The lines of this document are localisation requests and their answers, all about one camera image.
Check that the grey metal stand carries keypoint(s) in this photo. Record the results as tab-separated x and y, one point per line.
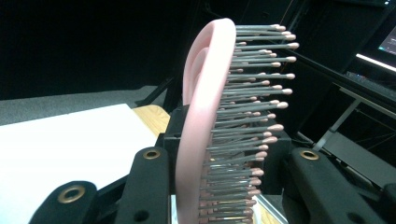
358	155

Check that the pink hairbrush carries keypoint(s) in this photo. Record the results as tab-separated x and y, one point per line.
202	124

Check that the computer monitor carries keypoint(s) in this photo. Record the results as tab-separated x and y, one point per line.
389	42

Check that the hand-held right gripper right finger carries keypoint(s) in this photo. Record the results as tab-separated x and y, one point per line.
278	161

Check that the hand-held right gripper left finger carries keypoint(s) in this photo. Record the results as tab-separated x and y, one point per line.
174	137

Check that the dark keyboard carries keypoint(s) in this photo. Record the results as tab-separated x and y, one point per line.
372	84

